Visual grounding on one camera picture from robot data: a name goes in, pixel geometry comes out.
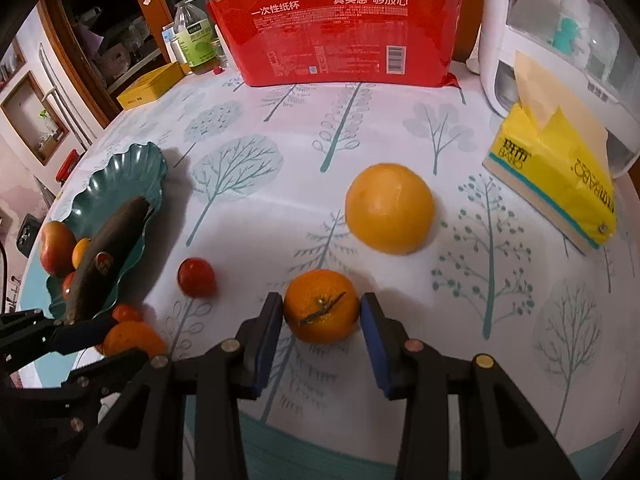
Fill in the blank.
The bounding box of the green label glass bottle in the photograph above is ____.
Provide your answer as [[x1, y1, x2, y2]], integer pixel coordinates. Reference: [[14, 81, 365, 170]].
[[171, 0, 223, 77]]

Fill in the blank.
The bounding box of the steel vertical rail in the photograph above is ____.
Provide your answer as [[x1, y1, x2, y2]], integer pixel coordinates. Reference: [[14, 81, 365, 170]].
[[39, 42, 98, 148]]

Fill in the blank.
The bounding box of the small mandarin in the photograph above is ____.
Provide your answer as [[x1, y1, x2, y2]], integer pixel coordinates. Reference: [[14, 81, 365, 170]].
[[283, 269, 361, 345], [102, 321, 168, 359]]

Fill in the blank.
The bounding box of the dark wooden kitchen cabinet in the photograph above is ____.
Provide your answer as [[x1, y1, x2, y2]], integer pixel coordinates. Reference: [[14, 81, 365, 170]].
[[45, 0, 176, 111]]

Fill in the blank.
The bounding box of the white cosmetics storage case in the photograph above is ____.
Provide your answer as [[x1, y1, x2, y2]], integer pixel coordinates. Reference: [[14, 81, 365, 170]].
[[467, 0, 640, 178]]

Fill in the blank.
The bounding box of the large wooden wall niche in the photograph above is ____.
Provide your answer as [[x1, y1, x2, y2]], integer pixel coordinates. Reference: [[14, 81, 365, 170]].
[[0, 72, 71, 166]]

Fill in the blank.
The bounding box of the dark overripe banana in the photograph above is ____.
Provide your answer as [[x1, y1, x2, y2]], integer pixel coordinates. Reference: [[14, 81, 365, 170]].
[[65, 196, 153, 325]]

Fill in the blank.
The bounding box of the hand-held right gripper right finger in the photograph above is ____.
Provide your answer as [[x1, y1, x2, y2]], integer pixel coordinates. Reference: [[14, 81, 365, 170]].
[[360, 292, 581, 480]]

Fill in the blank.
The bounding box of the yellow tin box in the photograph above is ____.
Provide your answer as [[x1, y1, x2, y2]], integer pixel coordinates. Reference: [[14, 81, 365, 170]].
[[116, 62, 186, 112]]

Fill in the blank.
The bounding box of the red paper cup package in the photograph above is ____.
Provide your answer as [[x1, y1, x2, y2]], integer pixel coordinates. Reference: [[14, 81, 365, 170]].
[[182, 0, 463, 88]]

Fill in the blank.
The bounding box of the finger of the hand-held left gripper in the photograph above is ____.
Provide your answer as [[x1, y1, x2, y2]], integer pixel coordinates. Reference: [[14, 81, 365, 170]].
[[0, 310, 118, 368], [60, 349, 151, 401]]

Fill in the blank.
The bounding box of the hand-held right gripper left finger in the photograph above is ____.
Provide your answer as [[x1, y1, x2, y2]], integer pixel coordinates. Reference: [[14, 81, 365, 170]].
[[70, 291, 285, 480]]

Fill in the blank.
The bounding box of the small yellow-orange kumquat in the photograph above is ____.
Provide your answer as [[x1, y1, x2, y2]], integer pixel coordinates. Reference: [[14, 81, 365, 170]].
[[71, 237, 93, 269]]

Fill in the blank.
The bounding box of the red apple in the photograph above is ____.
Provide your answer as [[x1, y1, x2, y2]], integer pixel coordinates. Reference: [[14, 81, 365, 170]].
[[40, 220, 78, 279]]

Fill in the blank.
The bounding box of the small wooden wall niche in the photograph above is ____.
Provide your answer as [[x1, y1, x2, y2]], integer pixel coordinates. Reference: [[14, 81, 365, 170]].
[[0, 37, 26, 91]]

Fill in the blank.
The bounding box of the dark green scalloped plate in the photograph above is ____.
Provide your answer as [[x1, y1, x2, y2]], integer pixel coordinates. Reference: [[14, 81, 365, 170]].
[[46, 142, 168, 318]]

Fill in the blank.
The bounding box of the large orange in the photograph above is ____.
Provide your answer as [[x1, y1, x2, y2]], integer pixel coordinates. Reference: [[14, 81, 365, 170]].
[[345, 162, 436, 256]]

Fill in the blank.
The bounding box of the yellow tissue pack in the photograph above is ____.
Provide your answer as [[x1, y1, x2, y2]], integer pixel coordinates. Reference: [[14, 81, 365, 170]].
[[482, 50, 618, 256]]

